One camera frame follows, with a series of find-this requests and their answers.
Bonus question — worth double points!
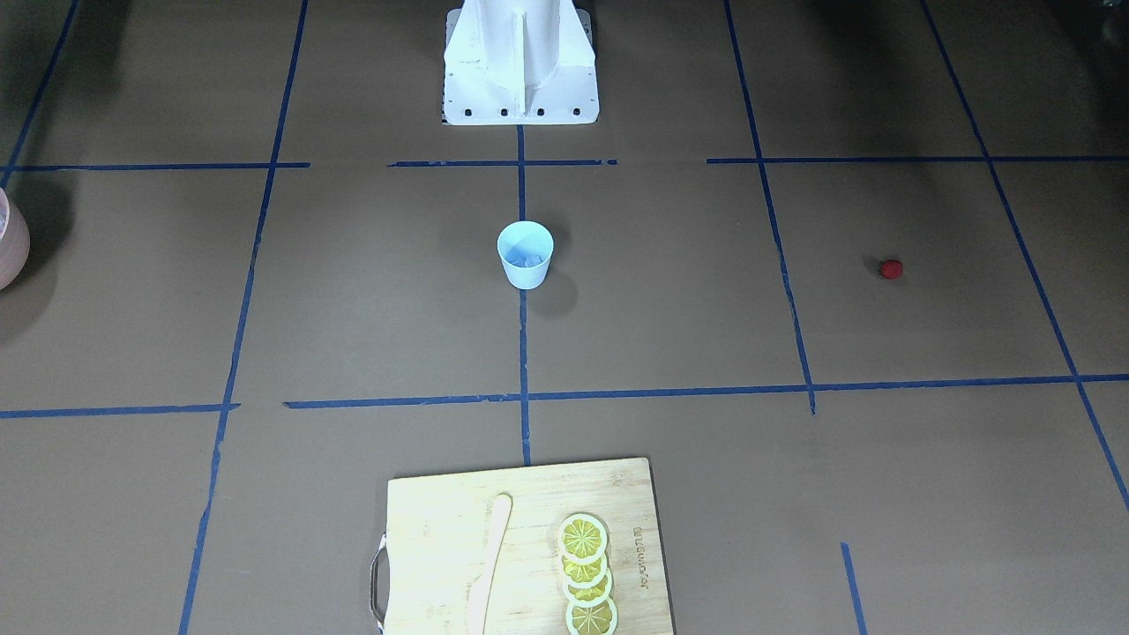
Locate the ice cube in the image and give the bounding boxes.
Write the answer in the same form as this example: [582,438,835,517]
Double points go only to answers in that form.
[508,250,544,269]

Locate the lemon slice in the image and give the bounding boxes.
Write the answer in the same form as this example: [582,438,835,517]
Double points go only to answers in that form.
[565,599,618,635]
[562,571,614,608]
[560,554,609,588]
[555,513,609,565]

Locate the wooden knife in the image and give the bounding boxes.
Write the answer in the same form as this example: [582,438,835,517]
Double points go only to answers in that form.
[465,493,511,634]

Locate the bamboo cutting board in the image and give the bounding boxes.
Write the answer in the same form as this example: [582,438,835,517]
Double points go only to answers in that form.
[370,458,675,634]

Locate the red strawberry on table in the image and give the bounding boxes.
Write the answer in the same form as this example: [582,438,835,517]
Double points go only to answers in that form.
[879,258,904,280]

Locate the pink bowl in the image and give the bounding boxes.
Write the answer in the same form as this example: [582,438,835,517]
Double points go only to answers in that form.
[0,189,30,290]

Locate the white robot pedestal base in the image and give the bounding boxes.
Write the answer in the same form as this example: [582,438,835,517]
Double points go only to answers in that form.
[441,1,599,127]

